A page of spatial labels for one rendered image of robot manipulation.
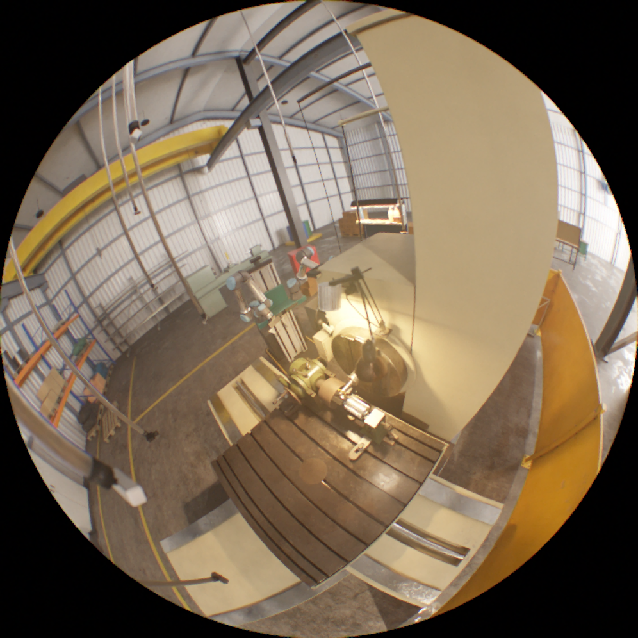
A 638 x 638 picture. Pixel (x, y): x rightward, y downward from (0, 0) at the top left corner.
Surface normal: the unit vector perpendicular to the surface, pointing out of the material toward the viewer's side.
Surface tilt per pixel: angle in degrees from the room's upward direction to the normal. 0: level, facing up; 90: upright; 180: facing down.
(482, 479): 0
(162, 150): 90
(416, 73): 90
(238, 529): 0
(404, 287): 90
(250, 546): 0
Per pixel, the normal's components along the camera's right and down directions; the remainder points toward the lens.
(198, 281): 0.69, 0.28
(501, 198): -0.68, 0.57
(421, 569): -0.26, -0.77
